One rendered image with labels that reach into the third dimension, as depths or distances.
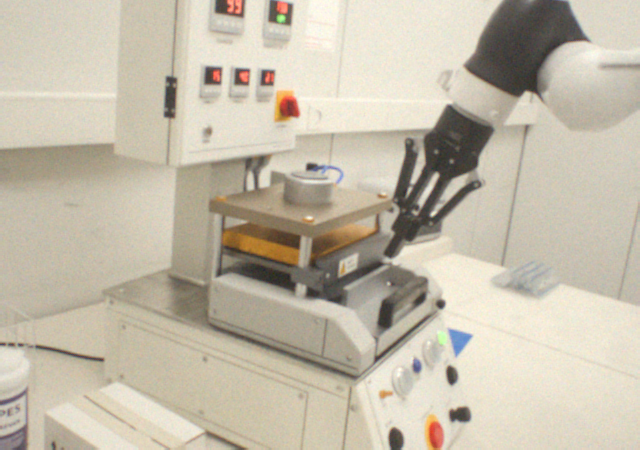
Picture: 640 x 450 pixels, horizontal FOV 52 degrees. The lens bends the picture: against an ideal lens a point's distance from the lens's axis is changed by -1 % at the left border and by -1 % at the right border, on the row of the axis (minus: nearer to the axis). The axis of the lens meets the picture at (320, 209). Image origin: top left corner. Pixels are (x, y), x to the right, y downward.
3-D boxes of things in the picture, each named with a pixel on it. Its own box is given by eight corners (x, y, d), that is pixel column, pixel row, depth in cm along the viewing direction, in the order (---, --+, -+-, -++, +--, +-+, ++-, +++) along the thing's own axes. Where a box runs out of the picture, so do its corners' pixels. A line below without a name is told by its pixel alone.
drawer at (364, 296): (206, 304, 103) (209, 257, 102) (281, 272, 122) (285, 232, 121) (375, 362, 90) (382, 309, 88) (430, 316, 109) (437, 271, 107)
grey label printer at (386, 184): (348, 227, 215) (354, 176, 211) (386, 220, 229) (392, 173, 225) (409, 247, 199) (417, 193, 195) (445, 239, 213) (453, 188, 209)
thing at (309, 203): (173, 247, 102) (177, 165, 99) (280, 216, 128) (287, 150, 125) (307, 288, 91) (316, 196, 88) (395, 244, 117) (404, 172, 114)
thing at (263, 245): (220, 253, 101) (225, 194, 99) (295, 228, 120) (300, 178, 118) (316, 281, 94) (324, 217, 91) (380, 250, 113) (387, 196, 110)
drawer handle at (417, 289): (376, 325, 93) (380, 298, 92) (415, 297, 106) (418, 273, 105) (389, 329, 92) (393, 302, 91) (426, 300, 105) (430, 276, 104)
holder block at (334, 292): (220, 283, 103) (222, 267, 102) (288, 256, 120) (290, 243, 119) (311, 312, 95) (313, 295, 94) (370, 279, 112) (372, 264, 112)
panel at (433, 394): (401, 512, 87) (363, 379, 87) (467, 417, 113) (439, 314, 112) (414, 512, 86) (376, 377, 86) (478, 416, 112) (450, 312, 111)
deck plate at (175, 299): (101, 294, 106) (101, 288, 105) (231, 250, 136) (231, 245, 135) (354, 387, 85) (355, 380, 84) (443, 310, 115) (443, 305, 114)
